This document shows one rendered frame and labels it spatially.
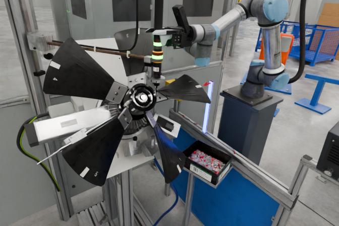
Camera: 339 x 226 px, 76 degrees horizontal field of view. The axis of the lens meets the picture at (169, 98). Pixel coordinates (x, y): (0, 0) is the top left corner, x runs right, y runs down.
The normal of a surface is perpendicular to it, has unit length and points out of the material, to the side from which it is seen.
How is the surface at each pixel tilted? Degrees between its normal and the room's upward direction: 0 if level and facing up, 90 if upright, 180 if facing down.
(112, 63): 50
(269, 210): 90
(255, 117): 90
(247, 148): 90
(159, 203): 0
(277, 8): 85
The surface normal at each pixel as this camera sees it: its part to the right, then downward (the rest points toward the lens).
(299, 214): 0.05, -0.90
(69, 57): 0.25, 0.16
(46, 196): 0.58, 0.38
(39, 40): -0.33, 0.39
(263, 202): -0.81, 0.22
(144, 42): -0.09, -0.33
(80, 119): 0.47, -0.29
